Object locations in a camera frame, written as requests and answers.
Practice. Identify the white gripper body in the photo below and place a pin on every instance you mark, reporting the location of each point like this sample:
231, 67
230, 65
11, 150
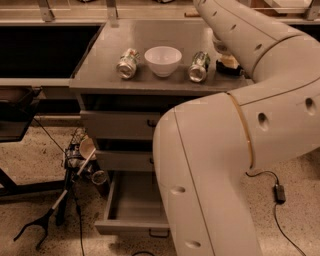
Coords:
220, 45

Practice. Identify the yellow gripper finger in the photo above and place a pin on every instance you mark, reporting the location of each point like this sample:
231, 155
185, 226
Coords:
229, 61

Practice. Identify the black rxbar chocolate bar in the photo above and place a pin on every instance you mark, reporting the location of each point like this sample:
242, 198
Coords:
221, 68

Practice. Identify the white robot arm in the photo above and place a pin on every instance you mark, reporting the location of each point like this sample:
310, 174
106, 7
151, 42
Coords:
202, 147

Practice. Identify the grey drawer cabinet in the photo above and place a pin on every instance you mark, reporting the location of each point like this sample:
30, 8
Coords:
97, 74

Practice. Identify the grey top drawer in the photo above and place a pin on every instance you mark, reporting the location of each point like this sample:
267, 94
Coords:
116, 116

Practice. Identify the grey drawer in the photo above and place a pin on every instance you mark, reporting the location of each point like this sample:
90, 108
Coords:
124, 155
116, 116
134, 205

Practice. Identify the grey middle drawer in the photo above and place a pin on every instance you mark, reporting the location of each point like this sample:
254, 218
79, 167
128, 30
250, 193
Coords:
124, 155

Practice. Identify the grey bottom drawer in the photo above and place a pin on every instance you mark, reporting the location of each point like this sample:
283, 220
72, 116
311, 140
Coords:
134, 205

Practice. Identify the right green soda can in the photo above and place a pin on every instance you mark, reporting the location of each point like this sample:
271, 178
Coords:
199, 67

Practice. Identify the green soda can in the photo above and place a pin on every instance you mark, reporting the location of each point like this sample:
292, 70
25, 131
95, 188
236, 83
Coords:
127, 65
199, 67

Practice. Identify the white bowl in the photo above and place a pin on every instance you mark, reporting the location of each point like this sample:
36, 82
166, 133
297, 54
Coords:
163, 60

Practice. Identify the left green soda can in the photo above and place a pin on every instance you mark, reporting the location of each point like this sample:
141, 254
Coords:
127, 65

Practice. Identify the paper cup on floor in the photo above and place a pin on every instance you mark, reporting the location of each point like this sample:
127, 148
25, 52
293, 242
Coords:
86, 147

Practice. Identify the clear plastic cup on floor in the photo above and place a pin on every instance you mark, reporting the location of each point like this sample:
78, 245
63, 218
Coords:
99, 177

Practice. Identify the black grabber tool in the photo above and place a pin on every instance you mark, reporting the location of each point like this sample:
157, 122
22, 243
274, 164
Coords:
43, 221

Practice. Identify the black power adapter with cable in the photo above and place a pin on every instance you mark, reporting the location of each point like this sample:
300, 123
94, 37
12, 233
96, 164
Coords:
279, 199

